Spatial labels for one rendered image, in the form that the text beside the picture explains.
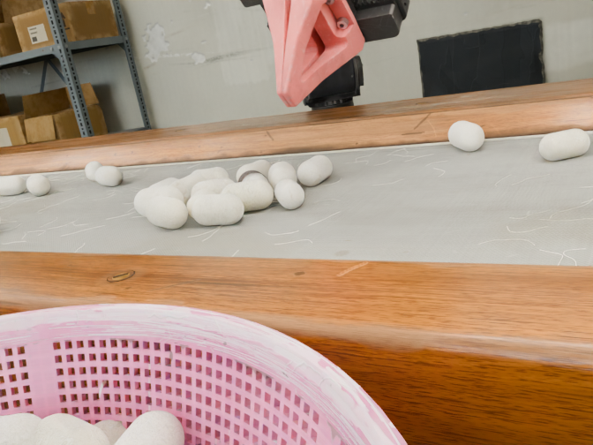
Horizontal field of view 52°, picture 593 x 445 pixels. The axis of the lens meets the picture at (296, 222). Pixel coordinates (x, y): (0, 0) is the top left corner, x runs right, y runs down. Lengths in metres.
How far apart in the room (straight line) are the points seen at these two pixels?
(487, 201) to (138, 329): 0.22
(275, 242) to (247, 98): 2.49
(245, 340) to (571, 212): 0.20
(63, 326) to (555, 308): 0.16
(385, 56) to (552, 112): 2.05
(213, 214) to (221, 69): 2.49
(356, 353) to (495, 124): 0.37
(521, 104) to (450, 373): 0.38
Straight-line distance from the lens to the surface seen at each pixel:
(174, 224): 0.41
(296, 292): 0.21
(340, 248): 0.31
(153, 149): 0.71
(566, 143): 0.42
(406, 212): 0.36
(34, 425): 0.22
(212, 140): 0.66
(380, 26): 0.42
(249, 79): 2.80
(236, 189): 0.41
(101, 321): 0.22
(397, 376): 0.18
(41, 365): 0.24
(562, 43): 2.44
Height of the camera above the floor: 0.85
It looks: 17 degrees down
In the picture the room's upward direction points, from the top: 11 degrees counter-clockwise
